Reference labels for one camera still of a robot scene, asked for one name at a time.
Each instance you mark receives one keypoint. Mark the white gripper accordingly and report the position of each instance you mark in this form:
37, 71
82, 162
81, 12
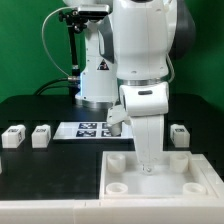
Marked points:
143, 108

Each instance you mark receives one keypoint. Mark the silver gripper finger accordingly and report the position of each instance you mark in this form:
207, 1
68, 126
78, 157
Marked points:
147, 169

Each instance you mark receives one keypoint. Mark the white square table top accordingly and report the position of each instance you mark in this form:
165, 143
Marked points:
175, 175

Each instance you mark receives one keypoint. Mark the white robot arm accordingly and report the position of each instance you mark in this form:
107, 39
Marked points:
129, 44

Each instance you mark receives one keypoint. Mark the white sheet with markers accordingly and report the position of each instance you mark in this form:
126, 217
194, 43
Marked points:
89, 130

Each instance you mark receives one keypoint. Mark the white L-shaped obstacle wall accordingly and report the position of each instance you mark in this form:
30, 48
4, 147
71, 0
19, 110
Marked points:
67, 192

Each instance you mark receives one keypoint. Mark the black camera on stand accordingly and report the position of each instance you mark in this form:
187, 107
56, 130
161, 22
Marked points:
93, 11

